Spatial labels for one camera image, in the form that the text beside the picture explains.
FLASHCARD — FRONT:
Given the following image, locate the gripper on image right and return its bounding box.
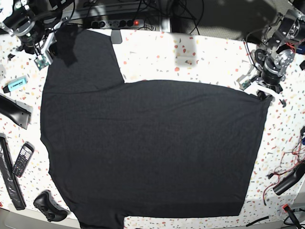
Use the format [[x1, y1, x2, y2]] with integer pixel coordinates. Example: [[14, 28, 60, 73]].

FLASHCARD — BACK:
[[238, 57, 286, 107]]

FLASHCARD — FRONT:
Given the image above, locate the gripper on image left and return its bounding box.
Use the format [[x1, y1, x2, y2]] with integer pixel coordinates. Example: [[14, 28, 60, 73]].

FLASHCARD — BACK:
[[16, 28, 57, 71]]

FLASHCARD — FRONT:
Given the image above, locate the black T-shirt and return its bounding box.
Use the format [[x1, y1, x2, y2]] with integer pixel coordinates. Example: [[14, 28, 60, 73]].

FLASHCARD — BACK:
[[41, 25, 271, 229]]

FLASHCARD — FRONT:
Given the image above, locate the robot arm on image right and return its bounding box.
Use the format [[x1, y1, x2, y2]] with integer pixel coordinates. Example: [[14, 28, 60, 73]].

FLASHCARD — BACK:
[[237, 0, 305, 107]]

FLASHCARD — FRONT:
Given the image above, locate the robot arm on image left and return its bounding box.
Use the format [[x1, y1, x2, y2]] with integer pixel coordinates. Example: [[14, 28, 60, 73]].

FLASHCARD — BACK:
[[0, 0, 61, 70]]

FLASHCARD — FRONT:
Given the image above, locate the turquoise highlighter pen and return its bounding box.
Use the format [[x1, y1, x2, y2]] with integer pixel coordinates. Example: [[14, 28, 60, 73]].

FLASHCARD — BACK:
[[2, 76, 27, 94]]

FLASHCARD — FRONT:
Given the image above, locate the grey table clamp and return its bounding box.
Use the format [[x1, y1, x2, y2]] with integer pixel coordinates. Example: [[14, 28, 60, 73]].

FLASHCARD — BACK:
[[111, 30, 122, 44]]

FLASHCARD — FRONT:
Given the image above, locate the black remote control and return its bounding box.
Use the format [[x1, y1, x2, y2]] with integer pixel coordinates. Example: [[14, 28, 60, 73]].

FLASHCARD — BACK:
[[12, 142, 35, 177]]

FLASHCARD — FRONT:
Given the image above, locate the long black bar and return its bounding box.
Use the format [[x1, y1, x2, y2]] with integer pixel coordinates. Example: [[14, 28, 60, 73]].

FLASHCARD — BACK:
[[0, 134, 26, 210]]

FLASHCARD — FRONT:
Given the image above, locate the red black clamp tool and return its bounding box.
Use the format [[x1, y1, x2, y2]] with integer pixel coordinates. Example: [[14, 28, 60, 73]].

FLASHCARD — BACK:
[[283, 204, 304, 229]]

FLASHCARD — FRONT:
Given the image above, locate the black game controller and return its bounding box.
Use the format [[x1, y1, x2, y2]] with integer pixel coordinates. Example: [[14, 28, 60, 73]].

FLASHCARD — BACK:
[[33, 191, 68, 222]]

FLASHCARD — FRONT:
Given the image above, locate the black plastic handle left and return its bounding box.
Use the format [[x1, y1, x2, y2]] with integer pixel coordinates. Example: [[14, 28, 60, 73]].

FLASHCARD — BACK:
[[0, 95, 31, 129]]

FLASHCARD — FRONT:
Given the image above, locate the power strip with red switch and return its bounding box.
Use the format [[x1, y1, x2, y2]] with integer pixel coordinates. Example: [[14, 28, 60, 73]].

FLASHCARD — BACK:
[[91, 19, 144, 30]]

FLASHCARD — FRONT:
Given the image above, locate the black cylinder handle right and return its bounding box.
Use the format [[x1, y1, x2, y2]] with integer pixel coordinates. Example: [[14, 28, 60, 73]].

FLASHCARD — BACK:
[[273, 163, 305, 196]]

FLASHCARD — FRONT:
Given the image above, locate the black cable piece bottom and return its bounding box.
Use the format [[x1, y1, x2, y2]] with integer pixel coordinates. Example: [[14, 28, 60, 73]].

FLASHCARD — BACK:
[[245, 216, 269, 227]]

